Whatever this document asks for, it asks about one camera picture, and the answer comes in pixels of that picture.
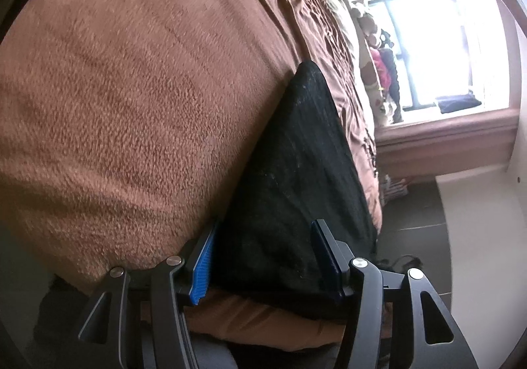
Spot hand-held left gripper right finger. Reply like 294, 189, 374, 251
311, 218, 478, 369

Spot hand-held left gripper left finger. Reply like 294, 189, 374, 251
76, 221, 220, 369

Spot black pants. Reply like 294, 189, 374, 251
208, 60, 379, 322

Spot person's leg in grey trousers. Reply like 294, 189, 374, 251
189, 328, 350, 369

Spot bear print pillow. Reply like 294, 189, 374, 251
364, 76, 397, 128

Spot brown blanket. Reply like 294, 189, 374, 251
0, 0, 385, 353

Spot pink cloth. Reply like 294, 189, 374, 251
371, 48, 392, 87

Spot black white garment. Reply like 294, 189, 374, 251
381, 29, 406, 123

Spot black cloth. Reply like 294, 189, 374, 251
437, 93, 482, 115

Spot white brown plush toy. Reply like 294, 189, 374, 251
352, 7, 383, 48

